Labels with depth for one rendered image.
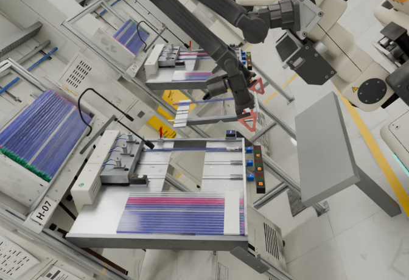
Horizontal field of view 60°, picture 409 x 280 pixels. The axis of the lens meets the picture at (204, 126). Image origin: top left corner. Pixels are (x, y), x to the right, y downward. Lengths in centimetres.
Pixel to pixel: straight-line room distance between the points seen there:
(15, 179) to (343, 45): 134
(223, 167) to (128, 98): 126
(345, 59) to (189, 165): 193
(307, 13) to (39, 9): 414
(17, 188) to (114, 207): 39
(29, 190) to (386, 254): 161
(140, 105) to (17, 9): 272
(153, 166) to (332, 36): 101
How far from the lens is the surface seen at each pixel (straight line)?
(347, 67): 138
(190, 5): 610
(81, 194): 163
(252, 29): 110
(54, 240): 154
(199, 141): 193
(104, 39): 275
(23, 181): 158
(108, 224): 155
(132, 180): 166
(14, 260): 177
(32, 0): 496
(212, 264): 171
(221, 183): 164
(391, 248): 196
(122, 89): 275
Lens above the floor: 150
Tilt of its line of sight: 18 degrees down
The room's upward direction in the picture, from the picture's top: 51 degrees counter-clockwise
